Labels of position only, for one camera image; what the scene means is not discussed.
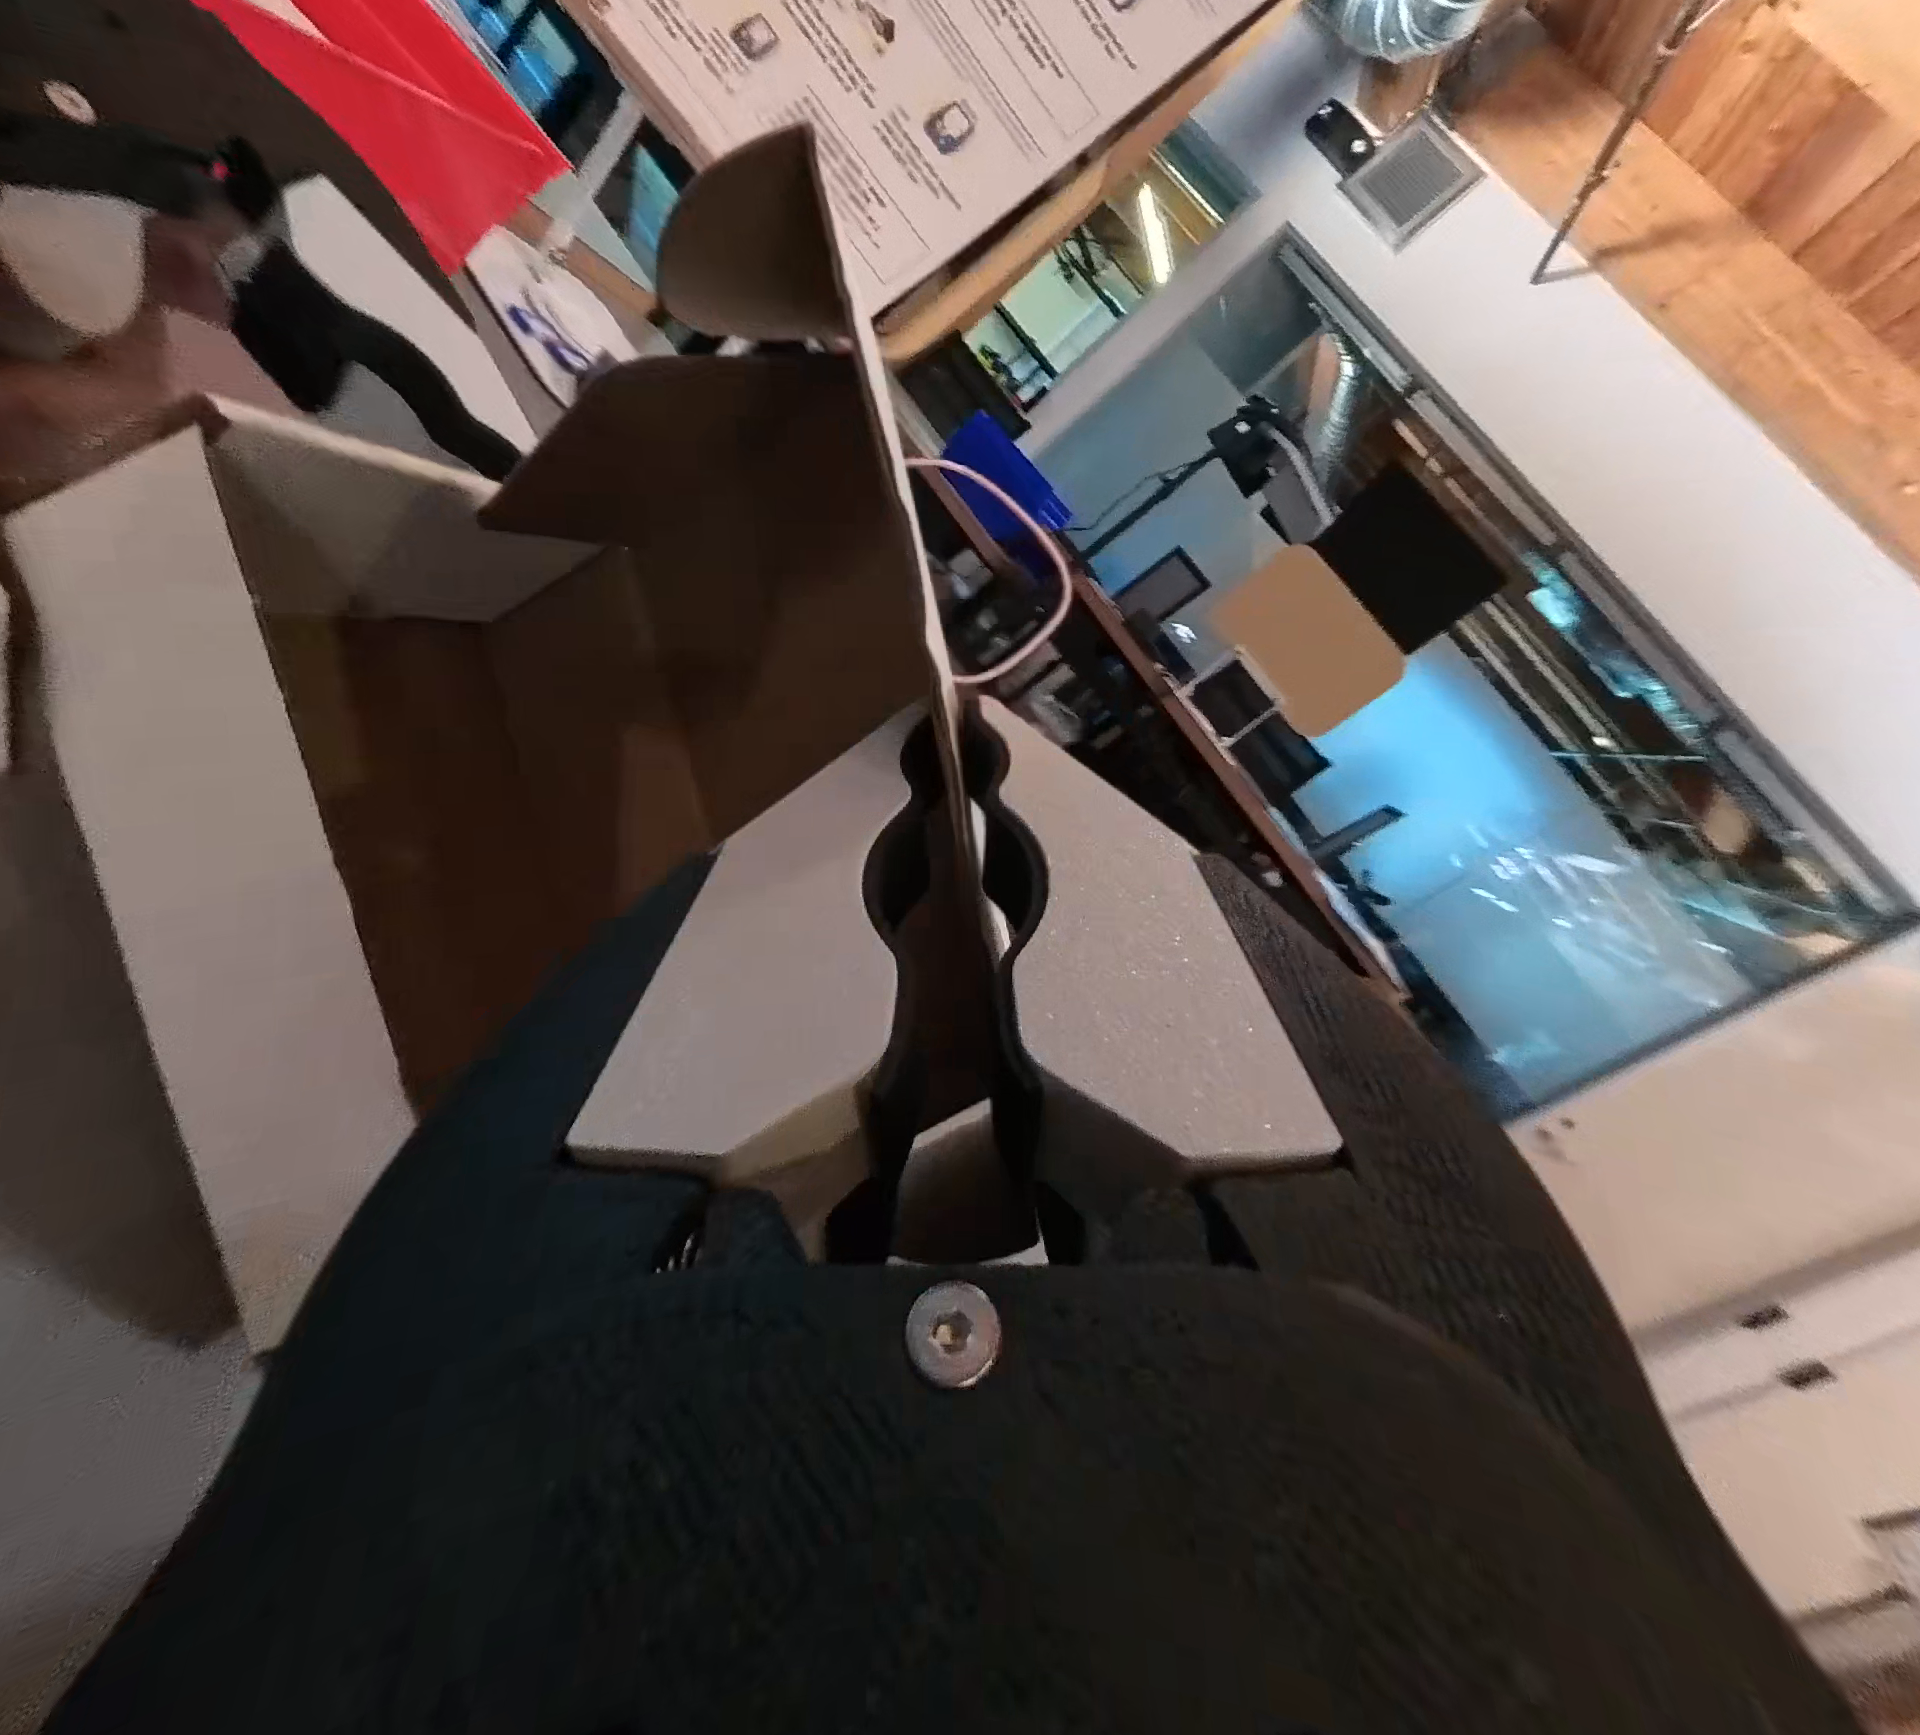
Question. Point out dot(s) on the white cabinet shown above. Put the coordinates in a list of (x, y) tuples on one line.
[(1725, 1167)]

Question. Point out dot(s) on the blue plastic bin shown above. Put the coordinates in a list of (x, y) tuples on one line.
[(1004, 469)]

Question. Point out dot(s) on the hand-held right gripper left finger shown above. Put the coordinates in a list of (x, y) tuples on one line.
[(734, 1017)]

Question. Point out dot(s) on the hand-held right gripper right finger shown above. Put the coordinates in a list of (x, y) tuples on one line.
[(1171, 1017)]

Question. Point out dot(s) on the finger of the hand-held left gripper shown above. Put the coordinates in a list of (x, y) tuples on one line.
[(74, 265), (391, 265)]

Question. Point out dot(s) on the red plastic bin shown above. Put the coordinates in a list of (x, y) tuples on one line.
[(375, 55)]

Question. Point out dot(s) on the white cardboard box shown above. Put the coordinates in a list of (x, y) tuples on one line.
[(181, 791)]

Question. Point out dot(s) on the wall vent grille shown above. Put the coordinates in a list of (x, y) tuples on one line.
[(1410, 183)]

